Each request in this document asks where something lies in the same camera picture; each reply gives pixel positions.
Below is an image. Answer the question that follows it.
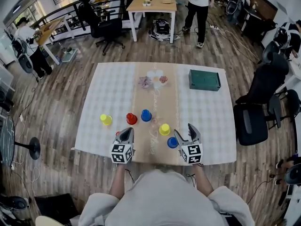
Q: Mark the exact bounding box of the purple plant in white pot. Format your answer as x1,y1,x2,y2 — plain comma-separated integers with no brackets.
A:
138,76,152,89

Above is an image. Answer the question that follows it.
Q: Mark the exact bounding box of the wooden top white desk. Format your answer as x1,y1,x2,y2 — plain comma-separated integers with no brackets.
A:
37,15,76,65

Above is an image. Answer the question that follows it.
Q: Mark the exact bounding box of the round black marble table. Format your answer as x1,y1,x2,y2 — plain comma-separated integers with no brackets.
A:
0,119,41,167

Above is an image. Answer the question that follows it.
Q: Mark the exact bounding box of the yellow paper cup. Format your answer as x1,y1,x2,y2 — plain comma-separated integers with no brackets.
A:
100,113,113,126
158,123,171,137

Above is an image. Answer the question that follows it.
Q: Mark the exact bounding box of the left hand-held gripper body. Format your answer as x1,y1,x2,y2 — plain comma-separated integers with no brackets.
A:
110,142,137,165

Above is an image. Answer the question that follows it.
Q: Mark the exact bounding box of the round beige table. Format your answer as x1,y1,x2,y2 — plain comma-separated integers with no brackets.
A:
35,215,65,226

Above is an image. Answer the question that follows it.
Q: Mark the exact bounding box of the black white backpack rig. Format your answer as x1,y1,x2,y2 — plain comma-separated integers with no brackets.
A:
148,18,181,42

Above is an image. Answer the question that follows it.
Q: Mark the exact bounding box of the thin black cord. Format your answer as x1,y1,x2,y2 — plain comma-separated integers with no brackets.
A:
185,173,197,188
124,168,135,185

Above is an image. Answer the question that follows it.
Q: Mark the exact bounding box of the blue paper cup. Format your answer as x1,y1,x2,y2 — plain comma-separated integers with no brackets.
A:
166,137,179,149
141,109,153,122

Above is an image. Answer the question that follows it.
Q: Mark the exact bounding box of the black office chair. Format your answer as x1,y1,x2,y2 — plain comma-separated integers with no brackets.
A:
78,0,126,56
233,40,290,147

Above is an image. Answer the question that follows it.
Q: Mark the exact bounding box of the black metal railing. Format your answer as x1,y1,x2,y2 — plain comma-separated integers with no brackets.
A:
30,0,132,36

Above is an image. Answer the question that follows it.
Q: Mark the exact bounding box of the wooden top white table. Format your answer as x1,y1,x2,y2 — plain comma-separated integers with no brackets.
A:
126,0,177,44

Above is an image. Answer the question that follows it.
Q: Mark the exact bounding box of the dark green box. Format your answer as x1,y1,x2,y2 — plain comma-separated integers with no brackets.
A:
188,69,222,92

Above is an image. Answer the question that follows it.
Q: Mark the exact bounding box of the black grey round device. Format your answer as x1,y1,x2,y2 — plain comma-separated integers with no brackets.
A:
0,195,30,211

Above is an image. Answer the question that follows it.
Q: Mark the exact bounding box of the person's right forearm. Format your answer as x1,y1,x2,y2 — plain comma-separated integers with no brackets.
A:
192,164,214,199

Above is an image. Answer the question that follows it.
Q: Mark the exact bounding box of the black folding chair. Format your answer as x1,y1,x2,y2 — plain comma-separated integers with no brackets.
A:
279,88,301,123

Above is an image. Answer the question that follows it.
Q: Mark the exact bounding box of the black cabinet box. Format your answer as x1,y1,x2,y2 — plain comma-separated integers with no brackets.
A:
34,193,79,225

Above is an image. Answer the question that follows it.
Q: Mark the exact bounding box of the person's grey sweatshirt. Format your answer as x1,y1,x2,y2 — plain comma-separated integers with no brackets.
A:
79,169,256,226

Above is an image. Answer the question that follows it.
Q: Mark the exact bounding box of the person's left forearm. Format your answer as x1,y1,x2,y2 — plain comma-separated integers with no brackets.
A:
109,163,127,200

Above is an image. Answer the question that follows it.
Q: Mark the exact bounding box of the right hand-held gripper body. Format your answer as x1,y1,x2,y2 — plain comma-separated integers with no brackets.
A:
180,142,204,166

